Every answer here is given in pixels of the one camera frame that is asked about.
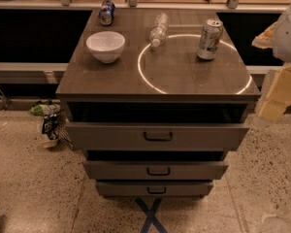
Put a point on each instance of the top grey drawer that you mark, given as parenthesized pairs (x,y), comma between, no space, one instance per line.
(156,136)

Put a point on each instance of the grey drawer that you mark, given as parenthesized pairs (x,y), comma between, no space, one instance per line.
(155,170)
(156,136)
(154,188)

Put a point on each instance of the black snack bag on floor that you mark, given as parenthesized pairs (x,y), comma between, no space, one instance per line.
(50,123)

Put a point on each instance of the blue pepsi can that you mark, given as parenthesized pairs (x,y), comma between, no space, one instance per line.
(106,12)

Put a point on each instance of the clear plastic water bottle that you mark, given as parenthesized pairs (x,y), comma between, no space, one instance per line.
(158,33)

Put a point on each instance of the white bowl on floor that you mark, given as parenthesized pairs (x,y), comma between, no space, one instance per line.
(49,144)

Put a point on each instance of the white ceramic bowl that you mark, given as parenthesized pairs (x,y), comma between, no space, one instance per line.
(106,46)

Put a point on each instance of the green snack bag on floor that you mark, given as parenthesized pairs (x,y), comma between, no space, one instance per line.
(44,110)

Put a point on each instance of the grey drawer cabinet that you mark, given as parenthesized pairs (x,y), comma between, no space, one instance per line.
(169,84)

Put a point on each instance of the middle grey drawer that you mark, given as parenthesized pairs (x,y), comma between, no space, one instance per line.
(155,170)

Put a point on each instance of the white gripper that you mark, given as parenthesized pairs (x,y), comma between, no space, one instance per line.
(288,36)

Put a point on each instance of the bottom grey drawer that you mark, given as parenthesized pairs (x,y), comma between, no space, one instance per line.
(154,188)

